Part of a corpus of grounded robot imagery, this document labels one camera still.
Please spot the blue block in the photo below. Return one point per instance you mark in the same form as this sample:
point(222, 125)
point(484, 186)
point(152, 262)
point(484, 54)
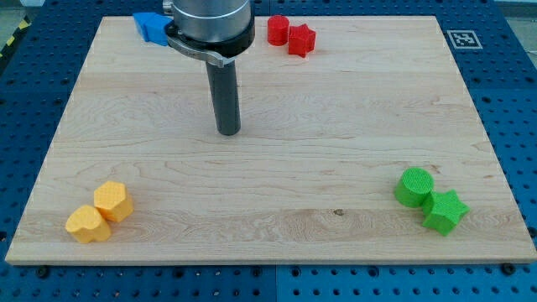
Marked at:
point(152, 27)

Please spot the green cylinder block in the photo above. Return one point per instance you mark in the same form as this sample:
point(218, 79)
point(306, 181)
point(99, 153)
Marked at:
point(413, 187)

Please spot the white fiducial marker tag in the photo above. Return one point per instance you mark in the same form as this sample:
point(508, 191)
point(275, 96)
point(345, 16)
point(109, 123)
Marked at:
point(464, 39)

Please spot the red star block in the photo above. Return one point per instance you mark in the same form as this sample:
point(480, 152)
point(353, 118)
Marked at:
point(301, 40)

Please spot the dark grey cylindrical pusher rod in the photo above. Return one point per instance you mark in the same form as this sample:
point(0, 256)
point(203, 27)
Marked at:
point(224, 95)

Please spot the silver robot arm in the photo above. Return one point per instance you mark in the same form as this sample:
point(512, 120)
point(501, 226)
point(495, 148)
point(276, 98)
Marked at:
point(213, 31)

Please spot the black yellow hazard tape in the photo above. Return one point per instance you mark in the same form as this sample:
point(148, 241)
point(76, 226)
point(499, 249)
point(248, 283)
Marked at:
point(15, 38)

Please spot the yellow hexagon block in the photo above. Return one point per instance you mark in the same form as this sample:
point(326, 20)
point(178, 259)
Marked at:
point(113, 201)

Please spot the red cylinder block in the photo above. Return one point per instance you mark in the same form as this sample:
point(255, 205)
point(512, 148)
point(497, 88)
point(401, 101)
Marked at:
point(278, 30)

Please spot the light wooden board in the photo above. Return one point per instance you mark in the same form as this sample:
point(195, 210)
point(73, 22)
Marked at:
point(310, 177)

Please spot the green star block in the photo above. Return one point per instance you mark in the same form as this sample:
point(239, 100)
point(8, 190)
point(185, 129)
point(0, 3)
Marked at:
point(443, 211)

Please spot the yellow heart block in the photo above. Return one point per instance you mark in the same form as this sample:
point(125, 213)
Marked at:
point(86, 224)

